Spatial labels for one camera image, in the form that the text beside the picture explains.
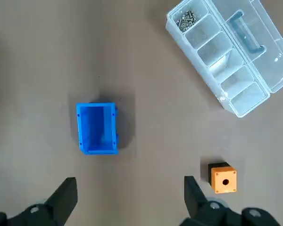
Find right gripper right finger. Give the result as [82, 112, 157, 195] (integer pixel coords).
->
[179, 175, 283, 226]

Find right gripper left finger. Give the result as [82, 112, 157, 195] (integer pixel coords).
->
[0, 177, 78, 226]

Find orange and black button box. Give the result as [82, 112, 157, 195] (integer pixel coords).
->
[207, 161, 238, 194]

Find blue storage box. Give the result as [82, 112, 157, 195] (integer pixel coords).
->
[75, 101, 120, 156]

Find clear plastic organizer case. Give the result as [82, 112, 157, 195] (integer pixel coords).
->
[165, 0, 283, 118]

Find pile of small screws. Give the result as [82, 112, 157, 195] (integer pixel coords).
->
[175, 10, 199, 33]

